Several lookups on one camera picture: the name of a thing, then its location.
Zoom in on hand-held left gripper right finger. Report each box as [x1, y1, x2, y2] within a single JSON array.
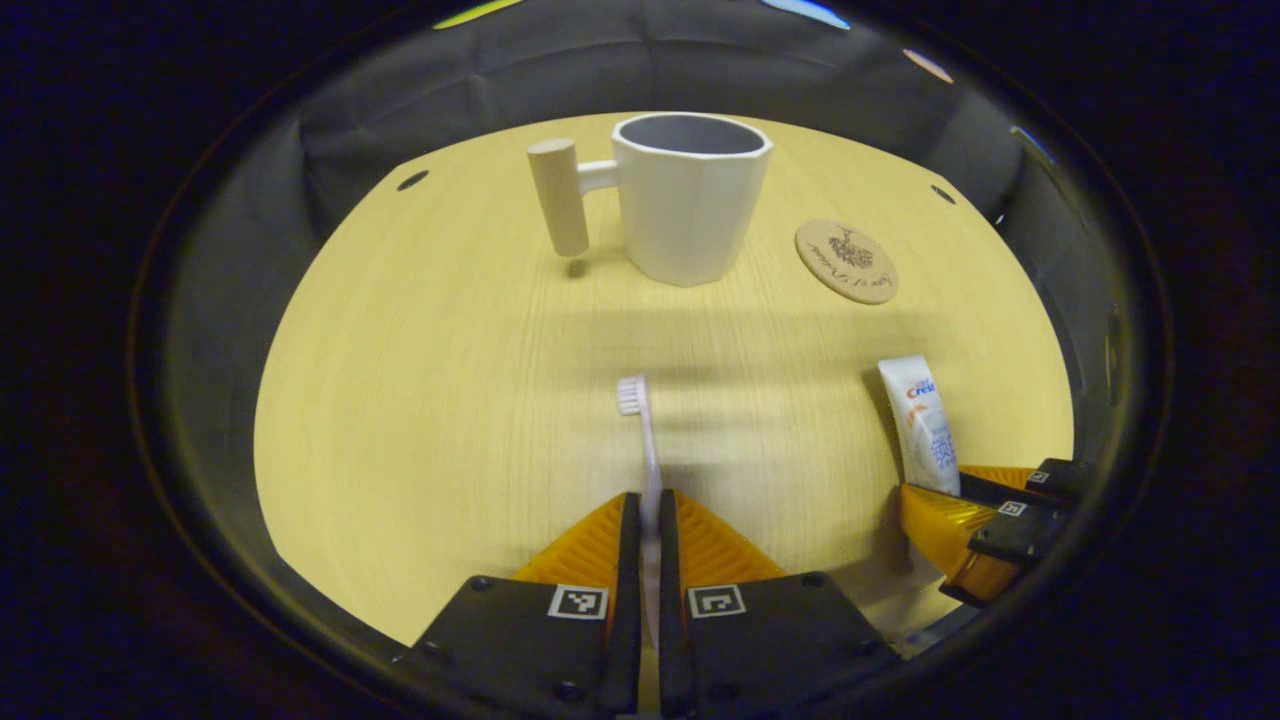
[[657, 489, 901, 720]]

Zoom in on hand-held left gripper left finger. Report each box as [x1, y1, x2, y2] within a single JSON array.
[[395, 491, 643, 720]]

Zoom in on white toothpaste tube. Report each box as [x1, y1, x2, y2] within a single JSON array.
[[878, 356, 963, 499]]

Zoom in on pale pink toothbrush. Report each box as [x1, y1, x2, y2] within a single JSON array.
[[616, 375, 666, 651]]

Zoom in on round wooden coaster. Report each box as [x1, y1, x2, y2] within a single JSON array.
[[795, 219, 899, 305]]

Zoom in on white cup with wooden handle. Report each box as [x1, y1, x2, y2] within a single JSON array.
[[527, 111, 774, 289]]

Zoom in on black backdrop cloth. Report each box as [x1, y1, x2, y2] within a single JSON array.
[[160, 0, 1126, 651]]

